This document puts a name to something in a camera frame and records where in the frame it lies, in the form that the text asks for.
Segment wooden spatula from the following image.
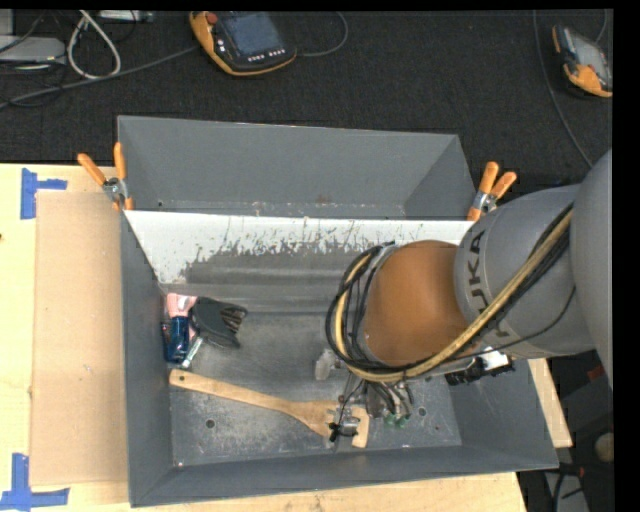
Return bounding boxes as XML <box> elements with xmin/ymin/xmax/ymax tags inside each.
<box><xmin>168</xmin><ymin>368</ymin><xmax>372</xmax><ymax>449</ymax></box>

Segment blue plastic bottle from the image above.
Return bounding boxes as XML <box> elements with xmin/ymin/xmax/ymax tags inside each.
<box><xmin>160</xmin><ymin>314</ymin><xmax>192</xmax><ymax>364</ymax></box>

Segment pink toy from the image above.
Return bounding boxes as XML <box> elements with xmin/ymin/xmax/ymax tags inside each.
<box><xmin>166</xmin><ymin>293</ymin><xmax>198</xmax><ymax>320</ymax></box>

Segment grey metal bin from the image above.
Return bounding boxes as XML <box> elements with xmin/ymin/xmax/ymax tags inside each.
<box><xmin>115</xmin><ymin>115</ymin><xmax>560</xmax><ymax>507</ymax></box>

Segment brown cardboard board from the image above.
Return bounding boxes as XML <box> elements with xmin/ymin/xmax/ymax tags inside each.
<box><xmin>28</xmin><ymin>189</ymin><xmax>132</xmax><ymax>489</ymax></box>

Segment black cylinder on white bracket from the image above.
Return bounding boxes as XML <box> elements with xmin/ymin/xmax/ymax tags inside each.
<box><xmin>443</xmin><ymin>349</ymin><xmax>516</xmax><ymax>387</ymax></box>

